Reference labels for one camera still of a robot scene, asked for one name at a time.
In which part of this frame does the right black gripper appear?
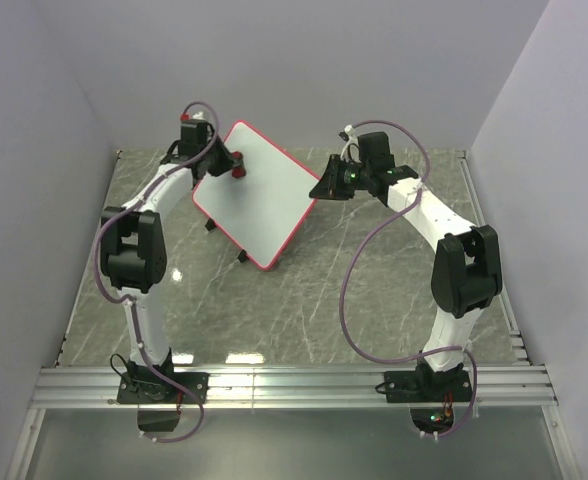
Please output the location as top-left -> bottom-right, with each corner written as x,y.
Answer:
308,155 -> 371,202

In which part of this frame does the red whiteboard eraser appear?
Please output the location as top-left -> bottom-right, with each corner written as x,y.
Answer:
231,151 -> 246,179

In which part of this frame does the pink framed whiteboard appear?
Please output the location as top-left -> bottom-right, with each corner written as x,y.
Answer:
192,121 -> 319,271

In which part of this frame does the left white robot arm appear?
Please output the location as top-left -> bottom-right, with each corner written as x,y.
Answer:
94,114 -> 243,402

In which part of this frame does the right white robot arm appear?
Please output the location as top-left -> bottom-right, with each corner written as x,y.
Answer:
309,126 -> 503,403

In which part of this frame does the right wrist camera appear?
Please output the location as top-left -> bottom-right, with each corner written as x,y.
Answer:
339,124 -> 360,163

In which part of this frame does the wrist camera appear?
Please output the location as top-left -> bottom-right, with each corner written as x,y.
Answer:
180,110 -> 210,123
339,124 -> 360,163

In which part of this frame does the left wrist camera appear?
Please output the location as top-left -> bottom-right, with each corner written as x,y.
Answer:
180,110 -> 210,123

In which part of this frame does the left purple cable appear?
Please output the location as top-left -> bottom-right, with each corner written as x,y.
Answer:
91,101 -> 221,443

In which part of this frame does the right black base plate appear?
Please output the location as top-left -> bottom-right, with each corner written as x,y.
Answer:
375,365 -> 473,404

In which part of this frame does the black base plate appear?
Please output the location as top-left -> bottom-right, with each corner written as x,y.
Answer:
116,372 -> 209,405
375,365 -> 473,404

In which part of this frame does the right side aluminium rail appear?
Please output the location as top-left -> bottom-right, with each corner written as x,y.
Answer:
457,150 -> 530,363

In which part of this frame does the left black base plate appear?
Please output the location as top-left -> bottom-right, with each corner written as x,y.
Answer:
116,372 -> 209,405

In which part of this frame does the aluminium mounting rail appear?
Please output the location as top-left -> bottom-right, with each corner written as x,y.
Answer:
29,364 -> 558,410

